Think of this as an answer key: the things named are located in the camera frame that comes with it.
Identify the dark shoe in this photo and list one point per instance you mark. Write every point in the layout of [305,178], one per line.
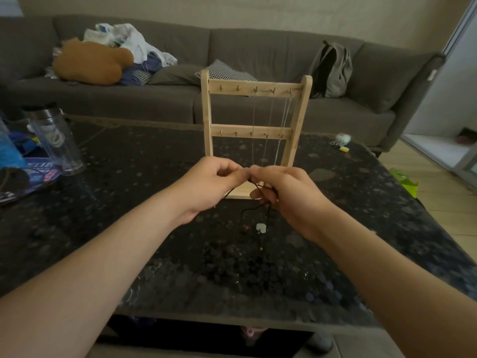
[467,136]

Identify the person's right hand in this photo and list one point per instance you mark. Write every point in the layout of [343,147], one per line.
[302,201]

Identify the white crumpled garment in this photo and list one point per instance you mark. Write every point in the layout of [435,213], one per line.
[136,40]

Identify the clear plastic tumbler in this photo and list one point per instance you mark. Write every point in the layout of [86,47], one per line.
[56,141]

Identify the grey fabric sofa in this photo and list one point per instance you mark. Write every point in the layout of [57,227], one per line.
[264,50]

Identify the grey flat cushion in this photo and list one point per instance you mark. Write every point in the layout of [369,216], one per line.
[175,75]

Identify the green bag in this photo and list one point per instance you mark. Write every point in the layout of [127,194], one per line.
[405,182]

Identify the blue cloth item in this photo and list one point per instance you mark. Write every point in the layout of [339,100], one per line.
[143,321]

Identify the grey backpack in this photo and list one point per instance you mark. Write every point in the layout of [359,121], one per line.
[337,75]

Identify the blue plastic bottle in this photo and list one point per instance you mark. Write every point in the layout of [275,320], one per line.
[10,152]

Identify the blue printed packet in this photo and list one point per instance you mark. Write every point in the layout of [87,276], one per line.
[41,175]

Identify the blue crumpled garment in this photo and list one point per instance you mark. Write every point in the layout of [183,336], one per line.
[152,66]

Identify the wooden jewelry stand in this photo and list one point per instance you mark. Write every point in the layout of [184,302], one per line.
[242,88]

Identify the sliding glass door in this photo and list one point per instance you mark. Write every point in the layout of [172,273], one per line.
[462,78]

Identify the pink item under table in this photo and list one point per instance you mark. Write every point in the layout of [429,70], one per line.
[253,331]

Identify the brown plush toy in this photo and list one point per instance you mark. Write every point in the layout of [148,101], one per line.
[91,62]

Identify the checkered pillow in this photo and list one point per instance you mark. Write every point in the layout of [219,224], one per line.
[227,73]

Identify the person's left forearm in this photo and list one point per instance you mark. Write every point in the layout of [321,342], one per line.
[82,287]

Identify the person's right forearm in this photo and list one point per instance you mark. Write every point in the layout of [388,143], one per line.
[406,294]

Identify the person's left hand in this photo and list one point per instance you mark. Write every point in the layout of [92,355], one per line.
[205,186]

